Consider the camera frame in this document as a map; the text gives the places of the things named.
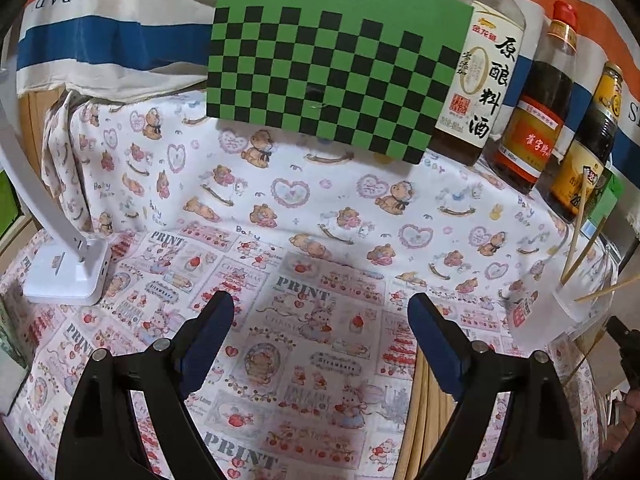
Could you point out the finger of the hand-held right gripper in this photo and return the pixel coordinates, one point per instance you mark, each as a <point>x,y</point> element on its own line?
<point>631,355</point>

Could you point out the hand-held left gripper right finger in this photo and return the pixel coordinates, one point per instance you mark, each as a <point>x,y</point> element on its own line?
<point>435,350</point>

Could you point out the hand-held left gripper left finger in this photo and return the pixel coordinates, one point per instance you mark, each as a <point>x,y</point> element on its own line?
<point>205,350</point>

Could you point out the thin bamboo chopstick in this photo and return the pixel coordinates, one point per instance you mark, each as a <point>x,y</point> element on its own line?
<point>586,257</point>
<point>573,230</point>
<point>607,290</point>

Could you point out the translucent plastic cup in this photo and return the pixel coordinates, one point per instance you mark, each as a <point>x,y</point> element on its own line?
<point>575,310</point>

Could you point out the pile of bamboo chopsticks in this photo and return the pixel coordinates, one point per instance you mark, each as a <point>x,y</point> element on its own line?
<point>422,425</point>

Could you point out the strawberry printed cloth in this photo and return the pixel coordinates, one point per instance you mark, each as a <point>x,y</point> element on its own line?
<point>310,310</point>

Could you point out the green drink carton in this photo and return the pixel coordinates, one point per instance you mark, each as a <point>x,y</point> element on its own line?
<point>607,200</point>

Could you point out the white desk lamp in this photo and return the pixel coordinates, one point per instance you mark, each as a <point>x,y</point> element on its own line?
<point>65,270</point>

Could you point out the bear printed cloth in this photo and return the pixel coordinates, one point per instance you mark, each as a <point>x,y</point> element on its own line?
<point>325,200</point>

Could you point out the yellow label oyster sauce bottle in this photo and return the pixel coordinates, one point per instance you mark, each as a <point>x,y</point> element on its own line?
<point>585,160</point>

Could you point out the red cap sesame oil bottle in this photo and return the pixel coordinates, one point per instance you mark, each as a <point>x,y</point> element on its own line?
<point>535,125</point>

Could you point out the white label cooking wine bottle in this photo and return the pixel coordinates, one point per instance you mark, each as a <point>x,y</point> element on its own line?
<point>480,90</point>

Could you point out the green checkered box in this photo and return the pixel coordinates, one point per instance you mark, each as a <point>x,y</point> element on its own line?
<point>325,85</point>

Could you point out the striped cloth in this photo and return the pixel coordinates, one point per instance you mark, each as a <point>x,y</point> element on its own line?
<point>100,35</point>

